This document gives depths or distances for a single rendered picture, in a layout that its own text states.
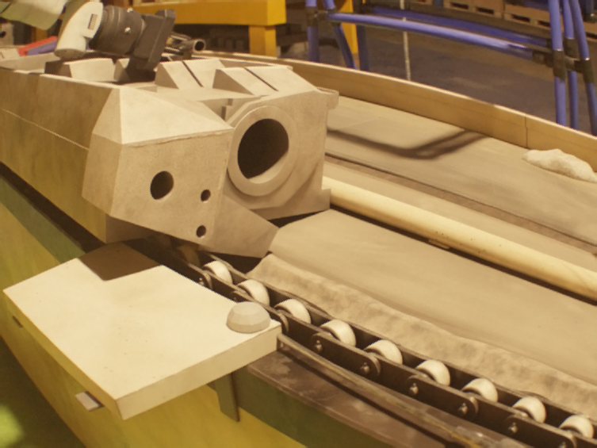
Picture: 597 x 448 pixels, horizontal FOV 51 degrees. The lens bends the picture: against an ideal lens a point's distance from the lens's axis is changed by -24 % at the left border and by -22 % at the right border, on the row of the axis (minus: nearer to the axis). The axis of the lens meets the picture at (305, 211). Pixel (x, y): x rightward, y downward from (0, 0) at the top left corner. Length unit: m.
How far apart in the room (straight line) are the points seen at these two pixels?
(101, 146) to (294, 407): 0.36
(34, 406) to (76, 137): 1.20
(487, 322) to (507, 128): 0.69
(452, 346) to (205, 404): 0.29
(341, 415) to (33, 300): 0.39
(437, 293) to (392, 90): 0.82
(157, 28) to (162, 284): 0.56
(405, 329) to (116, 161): 0.36
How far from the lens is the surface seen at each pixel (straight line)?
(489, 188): 1.21
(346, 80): 1.73
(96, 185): 0.84
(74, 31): 1.17
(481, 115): 1.49
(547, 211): 1.14
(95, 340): 0.74
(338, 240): 1.02
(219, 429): 0.86
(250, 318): 0.72
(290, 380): 0.70
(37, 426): 1.95
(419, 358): 0.70
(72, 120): 1.00
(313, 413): 0.67
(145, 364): 0.69
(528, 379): 0.74
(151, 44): 1.26
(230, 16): 6.22
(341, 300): 0.89
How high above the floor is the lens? 1.17
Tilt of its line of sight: 22 degrees down
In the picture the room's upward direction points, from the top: 3 degrees counter-clockwise
